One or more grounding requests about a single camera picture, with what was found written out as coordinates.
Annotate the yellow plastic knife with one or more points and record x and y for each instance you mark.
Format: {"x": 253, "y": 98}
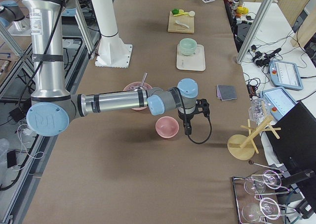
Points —
{"x": 179, "y": 14}

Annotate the black wire glass rack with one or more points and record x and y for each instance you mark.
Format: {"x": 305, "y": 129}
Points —
{"x": 242, "y": 198}

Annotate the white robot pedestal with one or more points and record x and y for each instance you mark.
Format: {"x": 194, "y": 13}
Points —
{"x": 112, "y": 51}

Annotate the grey folded cloth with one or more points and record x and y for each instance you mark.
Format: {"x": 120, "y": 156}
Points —
{"x": 227, "y": 92}

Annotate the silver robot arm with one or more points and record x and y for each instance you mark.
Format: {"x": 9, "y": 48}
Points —
{"x": 53, "y": 107}
{"x": 10, "y": 12}

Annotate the white garlic bulb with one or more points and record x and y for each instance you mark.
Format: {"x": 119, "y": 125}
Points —
{"x": 191, "y": 13}

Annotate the wine glass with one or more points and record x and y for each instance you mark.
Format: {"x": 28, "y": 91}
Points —
{"x": 266, "y": 209}
{"x": 260, "y": 183}

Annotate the green bowl stack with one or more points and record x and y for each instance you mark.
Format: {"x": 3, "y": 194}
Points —
{"x": 187, "y": 46}

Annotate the black monitor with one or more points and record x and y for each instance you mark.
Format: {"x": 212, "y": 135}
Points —
{"x": 296, "y": 147}

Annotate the blue teach pendant near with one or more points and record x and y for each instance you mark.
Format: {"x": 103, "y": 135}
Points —
{"x": 280, "y": 102}

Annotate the wooden mug tree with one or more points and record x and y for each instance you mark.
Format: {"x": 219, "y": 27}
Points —
{"x": 243, "y": 147}

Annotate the white ceramic spoon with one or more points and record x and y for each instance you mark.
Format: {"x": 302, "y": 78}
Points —
{"x": 182, "y": 24}

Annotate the small pink bowl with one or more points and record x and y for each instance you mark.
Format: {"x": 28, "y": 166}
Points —
{"x": 167, "y": 127}

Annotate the wine glass upper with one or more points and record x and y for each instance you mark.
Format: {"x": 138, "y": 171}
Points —
{"x": 260, "y": 183}

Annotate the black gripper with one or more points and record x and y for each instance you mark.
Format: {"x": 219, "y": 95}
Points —
{"x": 184, "y": 117}

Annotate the cream rabbit tray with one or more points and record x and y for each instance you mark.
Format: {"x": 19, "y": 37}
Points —
{"x": 195, "y": 62}

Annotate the purple folded cloth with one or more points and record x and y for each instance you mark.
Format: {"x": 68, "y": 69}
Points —
{"x": 218, "y": 94}

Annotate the pink bowl with ice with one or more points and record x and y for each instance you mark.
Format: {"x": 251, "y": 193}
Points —
{"x": 130, "y": 87}

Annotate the blue teach pendant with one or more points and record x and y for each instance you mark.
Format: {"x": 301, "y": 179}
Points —
{"x": 285, "y": 74}
{"x": 280, "y": 102}

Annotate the green lime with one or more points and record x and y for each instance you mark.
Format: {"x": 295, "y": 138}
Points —
{"x": 175, "y": 11}

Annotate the wooden cutting board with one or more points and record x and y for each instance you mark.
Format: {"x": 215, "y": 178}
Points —
{"x": 173, "y": 28}

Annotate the wine glass lower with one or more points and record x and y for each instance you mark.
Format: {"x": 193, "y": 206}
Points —
{"x": 266, "y": 209}

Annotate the blue teach pendant far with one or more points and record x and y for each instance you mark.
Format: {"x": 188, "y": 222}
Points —
{"x": 285, "y": 74}

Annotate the aluminium frame post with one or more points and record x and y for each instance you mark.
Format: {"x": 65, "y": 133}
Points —
{"x": 260, "y": 15}

